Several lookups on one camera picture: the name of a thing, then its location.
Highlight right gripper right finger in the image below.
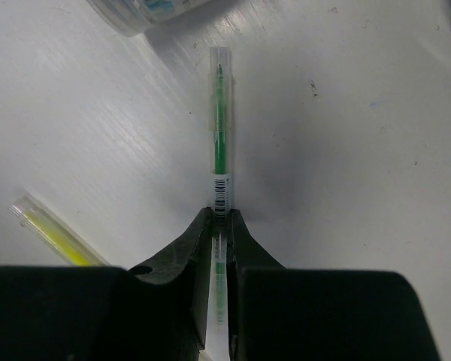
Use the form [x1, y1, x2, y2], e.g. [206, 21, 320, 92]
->
[226, 210, 436, 360]

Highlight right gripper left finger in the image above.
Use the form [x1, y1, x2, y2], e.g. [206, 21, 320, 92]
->
[0, 208, 213, 360]

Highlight yellow-green clear pen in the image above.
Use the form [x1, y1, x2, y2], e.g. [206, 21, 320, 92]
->
[10, 193, 109, 266]

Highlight clear pen grey stripes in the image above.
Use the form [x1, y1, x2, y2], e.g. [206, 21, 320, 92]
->
[209, 47, 233, 326]

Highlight silver tape roll in case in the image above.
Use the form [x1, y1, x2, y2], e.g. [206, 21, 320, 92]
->
[88, 0, 207, 38]

